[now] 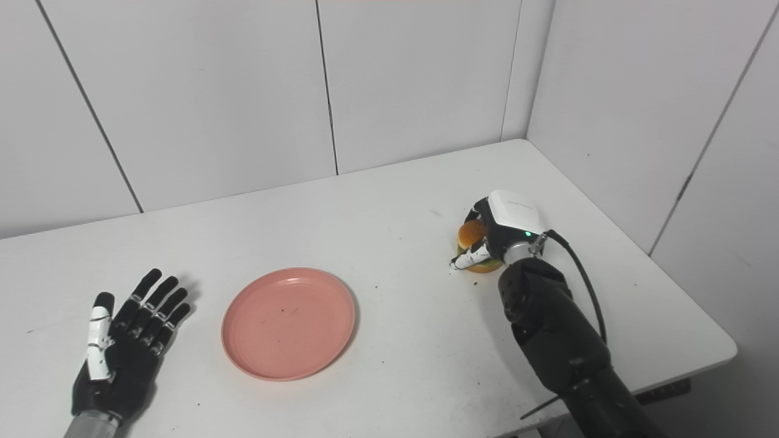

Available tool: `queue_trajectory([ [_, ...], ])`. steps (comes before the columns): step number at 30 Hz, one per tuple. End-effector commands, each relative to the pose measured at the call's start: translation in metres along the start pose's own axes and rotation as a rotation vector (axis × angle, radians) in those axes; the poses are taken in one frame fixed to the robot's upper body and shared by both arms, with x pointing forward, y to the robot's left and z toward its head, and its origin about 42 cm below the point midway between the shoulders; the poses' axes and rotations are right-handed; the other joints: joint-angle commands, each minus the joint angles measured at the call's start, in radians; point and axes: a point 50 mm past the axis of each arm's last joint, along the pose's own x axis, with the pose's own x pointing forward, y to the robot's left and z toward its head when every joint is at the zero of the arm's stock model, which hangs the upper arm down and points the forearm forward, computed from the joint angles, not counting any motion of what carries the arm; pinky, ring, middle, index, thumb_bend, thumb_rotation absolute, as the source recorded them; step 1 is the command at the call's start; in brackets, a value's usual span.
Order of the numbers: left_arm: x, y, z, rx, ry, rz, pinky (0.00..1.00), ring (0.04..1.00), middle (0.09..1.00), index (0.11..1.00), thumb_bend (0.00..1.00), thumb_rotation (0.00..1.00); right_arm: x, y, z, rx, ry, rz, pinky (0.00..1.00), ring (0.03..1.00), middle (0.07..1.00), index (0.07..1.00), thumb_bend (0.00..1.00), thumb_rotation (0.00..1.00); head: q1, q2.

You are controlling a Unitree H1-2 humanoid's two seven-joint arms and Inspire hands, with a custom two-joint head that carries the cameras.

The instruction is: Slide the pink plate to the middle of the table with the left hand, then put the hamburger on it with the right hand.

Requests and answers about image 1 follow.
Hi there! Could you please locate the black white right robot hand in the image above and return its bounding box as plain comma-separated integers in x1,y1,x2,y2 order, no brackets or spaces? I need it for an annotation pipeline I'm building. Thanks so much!
450,190,547,271

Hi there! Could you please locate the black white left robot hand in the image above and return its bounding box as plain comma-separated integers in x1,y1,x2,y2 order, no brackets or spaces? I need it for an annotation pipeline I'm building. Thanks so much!
71,268,192,425

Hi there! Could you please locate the toy hamburger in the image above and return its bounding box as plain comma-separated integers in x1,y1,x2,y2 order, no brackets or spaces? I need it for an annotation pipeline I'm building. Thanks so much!
456,220,505,274

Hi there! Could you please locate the pink round plate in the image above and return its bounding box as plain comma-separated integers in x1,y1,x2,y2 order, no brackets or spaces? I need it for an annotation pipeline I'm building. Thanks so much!
221,267,357,382

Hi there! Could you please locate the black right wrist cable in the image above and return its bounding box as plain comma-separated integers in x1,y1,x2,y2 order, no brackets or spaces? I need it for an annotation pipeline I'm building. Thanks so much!
529,229,608,344

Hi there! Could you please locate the black cable tie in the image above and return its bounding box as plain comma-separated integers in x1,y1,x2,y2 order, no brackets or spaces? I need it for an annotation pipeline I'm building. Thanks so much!
519,380,591,420

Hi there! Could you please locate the black table frame bar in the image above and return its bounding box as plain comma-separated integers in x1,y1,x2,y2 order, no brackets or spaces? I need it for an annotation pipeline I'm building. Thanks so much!
633,378,691,407

